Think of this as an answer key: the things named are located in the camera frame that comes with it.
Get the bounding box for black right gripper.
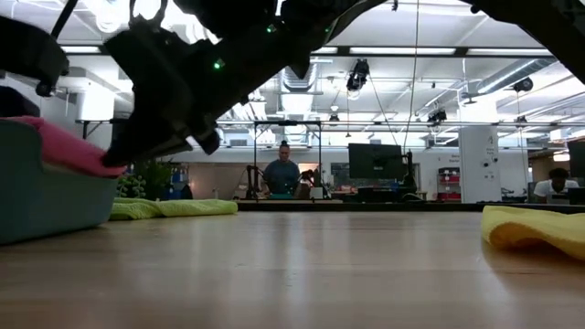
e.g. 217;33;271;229
101;49;250;168

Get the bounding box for pink microfiber towel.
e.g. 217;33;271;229
0;115;128;179

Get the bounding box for yellow microfiber towel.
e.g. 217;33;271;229
480;205;585;262

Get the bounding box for lime green microfiber towel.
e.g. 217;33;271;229
109;196;239;221

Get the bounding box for green artificial plant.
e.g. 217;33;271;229
116;157;176;201

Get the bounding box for person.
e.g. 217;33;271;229
262;140;303;198
532;167;580;205

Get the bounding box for teal plastic bin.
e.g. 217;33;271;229
0;119;119;246

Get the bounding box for black monitor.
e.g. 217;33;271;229
566;139;585;180
347;143;404;180

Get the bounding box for black horizontal crossbar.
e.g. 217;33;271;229
58;44;554;59

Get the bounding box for shelf with red bins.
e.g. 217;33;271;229
436;166;462;202

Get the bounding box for white machine with knobs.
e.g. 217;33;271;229
458;125;502;204

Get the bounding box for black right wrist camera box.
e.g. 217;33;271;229
102;20;193;115

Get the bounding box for black metal table frame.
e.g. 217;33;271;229
237;199;585;215

